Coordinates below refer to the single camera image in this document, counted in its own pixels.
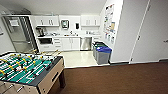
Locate white room door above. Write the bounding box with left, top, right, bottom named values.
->
left=129, top=0, right=168, bottom=64

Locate white narrow drawer cabinet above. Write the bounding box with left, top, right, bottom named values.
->
left=91, top=34, right=102, bottom=44

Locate stainless steel refrigerator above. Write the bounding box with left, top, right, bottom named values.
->
left=2, top=14, right=38, bottom=54

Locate white paper refrigerator notice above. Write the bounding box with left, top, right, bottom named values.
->
left=9, top=18, right=20, bottom=28

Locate white drawer stack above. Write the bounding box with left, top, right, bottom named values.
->
left=52, top=37, right=63, bottom=52

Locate large white wall poster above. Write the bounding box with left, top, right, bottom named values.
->
left=104, top=3, right=116, bottom=22

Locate black microwave oven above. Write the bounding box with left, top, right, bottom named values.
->
left=38, top=37, right=54, bottom=46

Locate chrome sink faucet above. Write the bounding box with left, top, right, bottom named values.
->
left=68, top=29, right=74, bottom=36

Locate green foosball table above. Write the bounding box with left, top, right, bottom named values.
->
left=0, top=49, right=67, bottom=94

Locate white two-door base cabinet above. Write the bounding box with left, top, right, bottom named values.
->
left=61, top=37, right=81, bottom=52

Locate blue-lid grey recycling bin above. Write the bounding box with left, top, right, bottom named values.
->
left=95, top=46, right=113, bottom=65

